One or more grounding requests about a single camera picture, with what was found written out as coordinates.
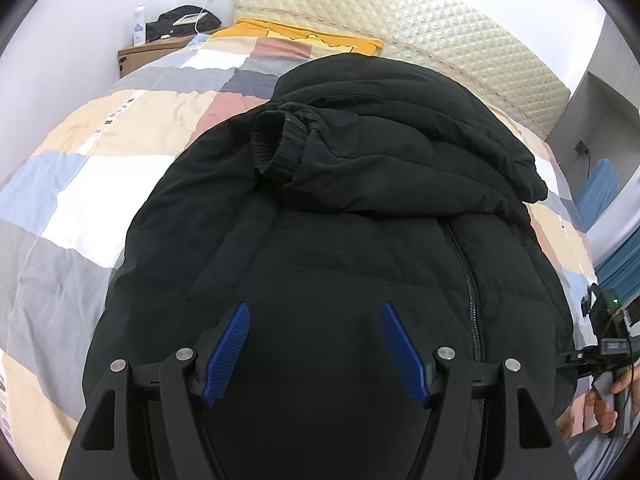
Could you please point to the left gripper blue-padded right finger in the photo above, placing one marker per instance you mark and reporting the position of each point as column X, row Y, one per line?
column 412, row 351

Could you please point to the black bag on nightstand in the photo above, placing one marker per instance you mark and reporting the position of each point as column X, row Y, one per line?
column 182, row 21

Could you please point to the cream quilted headboard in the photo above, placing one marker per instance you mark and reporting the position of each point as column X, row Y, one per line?
column 448, row 36

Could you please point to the brown cardboard box nightstand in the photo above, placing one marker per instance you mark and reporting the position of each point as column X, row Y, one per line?
column 132, row 58

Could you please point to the black puffer jacket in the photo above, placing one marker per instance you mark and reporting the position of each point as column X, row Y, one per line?
column 361, row 182

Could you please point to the blue hanging towel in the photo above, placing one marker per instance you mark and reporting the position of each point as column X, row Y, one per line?
column 597, row 193

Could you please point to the person's right hand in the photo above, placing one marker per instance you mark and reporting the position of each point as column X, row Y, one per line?
column 602, row 396

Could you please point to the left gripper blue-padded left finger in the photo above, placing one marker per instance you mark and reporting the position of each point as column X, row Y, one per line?
column 218, row 352

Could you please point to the yellow pillow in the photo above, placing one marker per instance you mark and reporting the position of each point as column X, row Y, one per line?
column 255, row 27

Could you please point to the white plastic bottle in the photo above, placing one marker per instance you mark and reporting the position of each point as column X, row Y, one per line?
column 138, row 26

